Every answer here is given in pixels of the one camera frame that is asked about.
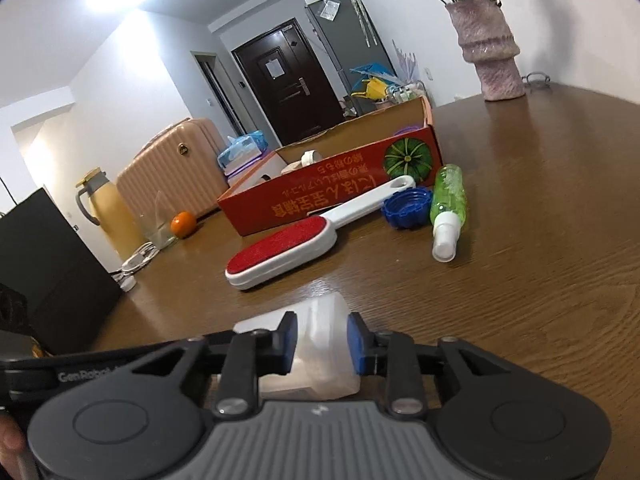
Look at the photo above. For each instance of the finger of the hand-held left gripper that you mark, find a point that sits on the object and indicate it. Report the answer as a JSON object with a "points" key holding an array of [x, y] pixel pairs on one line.
{"points": [[11, 310]]}

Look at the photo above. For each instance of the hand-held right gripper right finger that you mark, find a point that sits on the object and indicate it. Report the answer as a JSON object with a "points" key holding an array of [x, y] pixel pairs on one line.
{"points": [[356, 342]]}

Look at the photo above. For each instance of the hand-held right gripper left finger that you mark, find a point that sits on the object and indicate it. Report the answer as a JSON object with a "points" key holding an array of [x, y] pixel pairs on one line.
{"points": [[286, 342]]}

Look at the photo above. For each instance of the translucent white plastic bottle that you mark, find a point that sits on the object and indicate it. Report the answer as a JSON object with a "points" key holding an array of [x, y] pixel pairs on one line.
{"points": [[320, 320]]}

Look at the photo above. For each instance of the red cardboard box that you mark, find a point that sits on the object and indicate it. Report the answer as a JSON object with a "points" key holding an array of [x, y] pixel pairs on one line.
{"points": [[325, 185]]}

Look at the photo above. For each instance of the white tape roll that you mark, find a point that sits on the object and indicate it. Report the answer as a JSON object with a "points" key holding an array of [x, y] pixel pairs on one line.
{"points": [[310, 158]]}

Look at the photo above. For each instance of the person's left hand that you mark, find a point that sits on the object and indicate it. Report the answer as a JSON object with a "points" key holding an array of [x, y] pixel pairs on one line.
{"points": [[9, 435]]}

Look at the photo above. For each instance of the black paper bag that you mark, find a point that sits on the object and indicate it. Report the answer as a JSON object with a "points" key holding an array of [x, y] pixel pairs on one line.
{"points": [[55, 260]]}

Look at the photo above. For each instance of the red and white lint brush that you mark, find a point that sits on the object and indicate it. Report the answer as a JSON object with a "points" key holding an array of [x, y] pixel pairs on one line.
{"points": [[285, 247]]}

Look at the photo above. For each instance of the small white round lid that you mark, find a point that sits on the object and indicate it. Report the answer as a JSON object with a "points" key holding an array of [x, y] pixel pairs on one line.
{"points": [[127, 284]]}

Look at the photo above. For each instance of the yellow thermos jug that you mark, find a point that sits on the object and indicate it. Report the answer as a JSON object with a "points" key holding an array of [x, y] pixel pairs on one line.
{"points": [[112, 215]]}

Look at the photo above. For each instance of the blue ridged cap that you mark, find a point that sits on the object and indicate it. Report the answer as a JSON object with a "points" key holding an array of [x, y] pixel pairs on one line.
{"points": [[406, 207]]}

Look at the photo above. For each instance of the orange fruit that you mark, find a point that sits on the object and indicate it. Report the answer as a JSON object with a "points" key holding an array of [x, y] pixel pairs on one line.
{"points": [[182, 225]]}

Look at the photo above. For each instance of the clear glass cup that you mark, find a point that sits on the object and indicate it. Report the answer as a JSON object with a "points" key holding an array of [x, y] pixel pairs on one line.
{"points": [[157, 227]]}

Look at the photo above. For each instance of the green spray bottle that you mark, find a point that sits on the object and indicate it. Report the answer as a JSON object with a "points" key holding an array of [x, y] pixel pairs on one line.
{"points": [[448, 200]]}

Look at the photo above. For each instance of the blue and purple tissue pack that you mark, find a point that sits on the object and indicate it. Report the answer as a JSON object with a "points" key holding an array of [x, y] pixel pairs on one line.
{"points": [[240, 152]]}

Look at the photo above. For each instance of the pink ribbed suitcase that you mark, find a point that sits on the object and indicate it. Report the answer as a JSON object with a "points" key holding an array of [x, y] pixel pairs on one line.
{"points": [[170, 165]]}

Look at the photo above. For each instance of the yellow watering can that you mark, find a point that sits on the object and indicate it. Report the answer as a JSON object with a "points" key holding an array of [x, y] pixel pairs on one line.
{"points": [[374, 91]]}

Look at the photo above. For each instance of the dark brown entrance door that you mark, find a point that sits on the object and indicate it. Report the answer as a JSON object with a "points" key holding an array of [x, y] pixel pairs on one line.
{"points": [[287, 85]]}

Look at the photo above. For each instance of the interior side door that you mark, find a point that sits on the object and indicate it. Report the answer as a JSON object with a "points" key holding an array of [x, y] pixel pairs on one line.
{"points": [[212, 85]]}

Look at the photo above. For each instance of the blue plastic item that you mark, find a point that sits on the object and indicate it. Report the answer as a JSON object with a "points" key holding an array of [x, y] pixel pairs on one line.
{"points": [[372, 70]]}

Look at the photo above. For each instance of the pale purple feather decoration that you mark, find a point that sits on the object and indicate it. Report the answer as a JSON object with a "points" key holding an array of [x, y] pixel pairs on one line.
{"points": [[406, 62]]}

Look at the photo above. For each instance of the grey refrigerator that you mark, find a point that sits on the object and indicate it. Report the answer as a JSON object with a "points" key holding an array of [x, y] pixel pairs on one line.
{"points": [[345, 45]]}

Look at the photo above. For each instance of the eyeglasses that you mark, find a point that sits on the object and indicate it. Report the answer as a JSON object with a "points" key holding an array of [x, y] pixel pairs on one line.
{"points": [[536, 79]]}

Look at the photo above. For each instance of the pink textured vase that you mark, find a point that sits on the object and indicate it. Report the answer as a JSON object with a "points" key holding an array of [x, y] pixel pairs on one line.
{"points": [[492, 50]]}

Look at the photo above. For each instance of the white folded umbrella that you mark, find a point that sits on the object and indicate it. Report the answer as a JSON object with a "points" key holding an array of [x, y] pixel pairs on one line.
{"points": [[361, 17]]}

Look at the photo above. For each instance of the paper note on refrigerator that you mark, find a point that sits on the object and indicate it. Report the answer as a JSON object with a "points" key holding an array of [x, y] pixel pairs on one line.
{"points": [[330, 10]]}

